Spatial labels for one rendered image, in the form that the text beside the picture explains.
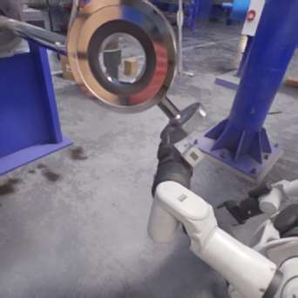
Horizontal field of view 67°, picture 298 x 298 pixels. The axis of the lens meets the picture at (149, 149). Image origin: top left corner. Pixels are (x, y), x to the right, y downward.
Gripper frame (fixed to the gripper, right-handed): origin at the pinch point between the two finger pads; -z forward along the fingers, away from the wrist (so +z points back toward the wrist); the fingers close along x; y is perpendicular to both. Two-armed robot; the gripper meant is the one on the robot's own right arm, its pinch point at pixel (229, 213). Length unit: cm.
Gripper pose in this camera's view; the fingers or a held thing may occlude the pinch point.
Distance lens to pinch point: 120.2
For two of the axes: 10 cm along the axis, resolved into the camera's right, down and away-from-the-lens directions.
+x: -6.5, -7.6, 0.6
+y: -5.8, 4.4, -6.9
